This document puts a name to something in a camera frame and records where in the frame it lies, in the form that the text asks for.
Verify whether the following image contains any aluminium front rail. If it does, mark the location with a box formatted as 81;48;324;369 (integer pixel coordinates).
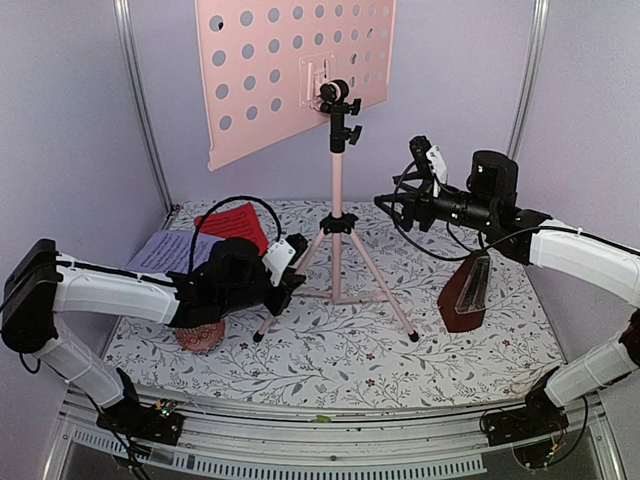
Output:
42;387;626;480

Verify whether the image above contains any left aluminium frame post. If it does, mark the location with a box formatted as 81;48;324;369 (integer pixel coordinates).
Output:
113;0;174;215

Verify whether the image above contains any brown wooden metronome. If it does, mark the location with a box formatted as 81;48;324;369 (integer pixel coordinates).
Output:
437;251;491;333

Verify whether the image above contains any right black camera cable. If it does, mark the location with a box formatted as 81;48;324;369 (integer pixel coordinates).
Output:
392;169;536;262

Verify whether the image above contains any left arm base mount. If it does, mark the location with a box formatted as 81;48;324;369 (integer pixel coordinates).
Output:
96;399;185;446

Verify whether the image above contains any black camera cable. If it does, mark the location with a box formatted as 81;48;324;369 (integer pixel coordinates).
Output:
187;196;284;276
392;169;536;262

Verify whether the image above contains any red sheet music paper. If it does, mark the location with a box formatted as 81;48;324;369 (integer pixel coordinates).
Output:
194;203;269;255

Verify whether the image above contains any aluminium frame post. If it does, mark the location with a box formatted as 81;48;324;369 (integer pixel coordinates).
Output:
507;0;550;160
113;0;174;215

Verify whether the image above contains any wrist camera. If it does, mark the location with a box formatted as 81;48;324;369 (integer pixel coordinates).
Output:
409;135;448;197
262;234;309;287

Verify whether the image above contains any right aluminium frame post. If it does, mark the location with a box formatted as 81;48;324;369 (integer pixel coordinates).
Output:
507;0;550;160

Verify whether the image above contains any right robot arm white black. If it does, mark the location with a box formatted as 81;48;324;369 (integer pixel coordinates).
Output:
374;148;639;436

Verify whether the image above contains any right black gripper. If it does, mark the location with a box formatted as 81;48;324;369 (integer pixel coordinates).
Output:
373;170;496;233

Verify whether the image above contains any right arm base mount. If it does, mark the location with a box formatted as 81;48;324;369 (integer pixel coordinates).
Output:
479;386;569;446

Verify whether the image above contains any left black camera cable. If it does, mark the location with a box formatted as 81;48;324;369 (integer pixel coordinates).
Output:
187;196;284;276

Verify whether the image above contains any purple sheet music paper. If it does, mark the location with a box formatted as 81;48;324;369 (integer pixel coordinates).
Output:
125;230;193;274

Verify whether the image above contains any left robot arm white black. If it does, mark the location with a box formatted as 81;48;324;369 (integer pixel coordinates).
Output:
1;234;308;434

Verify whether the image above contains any red patterned ceramic bowl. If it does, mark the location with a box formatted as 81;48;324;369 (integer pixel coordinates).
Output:
174;320;226;353

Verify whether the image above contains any pink music stand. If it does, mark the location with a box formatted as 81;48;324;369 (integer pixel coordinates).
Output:
193;0;420;344

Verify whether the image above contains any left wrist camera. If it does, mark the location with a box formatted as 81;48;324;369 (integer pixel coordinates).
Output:
262;234;309;287

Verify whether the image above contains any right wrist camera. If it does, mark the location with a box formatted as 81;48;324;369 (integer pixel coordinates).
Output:
409;135;448;197

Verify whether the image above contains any floral patterned table mat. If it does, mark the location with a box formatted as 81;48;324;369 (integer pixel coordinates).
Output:
104;203;563;409

